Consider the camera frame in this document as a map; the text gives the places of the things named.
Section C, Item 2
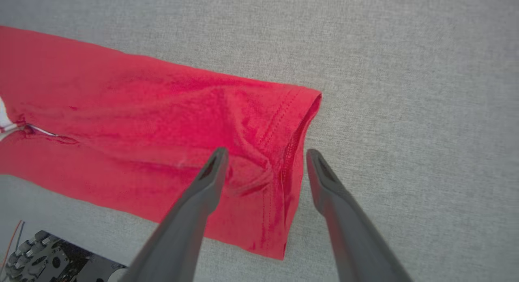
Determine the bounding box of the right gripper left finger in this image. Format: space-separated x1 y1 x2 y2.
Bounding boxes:
118 147 230 282

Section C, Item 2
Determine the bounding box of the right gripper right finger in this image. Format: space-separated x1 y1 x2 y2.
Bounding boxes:
306 149 414 282

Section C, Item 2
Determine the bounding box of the red and white t-shirt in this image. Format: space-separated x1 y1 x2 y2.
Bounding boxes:
0 26 323 260

